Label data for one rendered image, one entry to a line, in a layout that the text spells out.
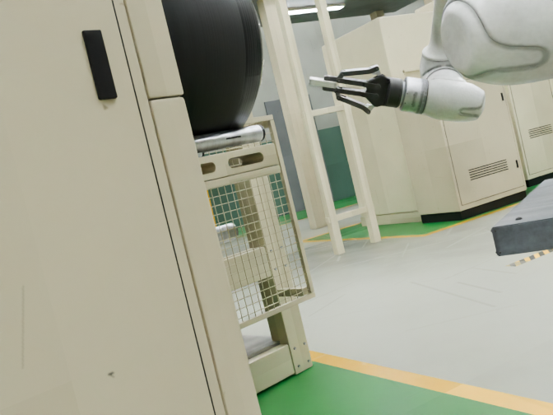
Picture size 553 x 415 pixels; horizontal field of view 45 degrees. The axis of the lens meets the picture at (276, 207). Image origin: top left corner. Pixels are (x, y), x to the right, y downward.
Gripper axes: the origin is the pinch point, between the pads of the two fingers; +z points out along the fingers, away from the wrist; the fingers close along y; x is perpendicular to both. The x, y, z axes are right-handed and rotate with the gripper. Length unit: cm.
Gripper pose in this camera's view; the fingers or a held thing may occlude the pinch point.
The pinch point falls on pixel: (322, 82)
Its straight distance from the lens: 173.8
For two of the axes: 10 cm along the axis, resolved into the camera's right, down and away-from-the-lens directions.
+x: 0.7, -4.1, 9.1
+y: -1.3, 9.0, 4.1
